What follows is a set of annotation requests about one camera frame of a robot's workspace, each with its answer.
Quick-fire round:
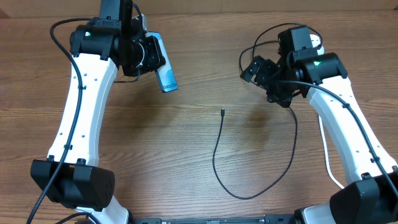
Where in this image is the white power strip cord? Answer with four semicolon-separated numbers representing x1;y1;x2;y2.
318;114;346;190

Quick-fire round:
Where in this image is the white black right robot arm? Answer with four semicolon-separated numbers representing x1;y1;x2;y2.
240;23;397;223

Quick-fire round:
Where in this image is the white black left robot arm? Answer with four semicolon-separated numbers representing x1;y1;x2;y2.
30;0;178;223

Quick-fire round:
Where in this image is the black USB charging cable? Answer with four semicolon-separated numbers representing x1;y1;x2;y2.
212;22;323;200

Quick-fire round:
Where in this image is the white charger plug adapter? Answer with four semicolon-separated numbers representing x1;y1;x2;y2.
313;45;325;55

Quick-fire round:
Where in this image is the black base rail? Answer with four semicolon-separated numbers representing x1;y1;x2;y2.
134;214;301;224

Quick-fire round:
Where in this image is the blue Galaxy smartphone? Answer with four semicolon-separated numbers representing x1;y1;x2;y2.
146;32;178;93

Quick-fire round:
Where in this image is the white power strip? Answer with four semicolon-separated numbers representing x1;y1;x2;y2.
310;34;321;48

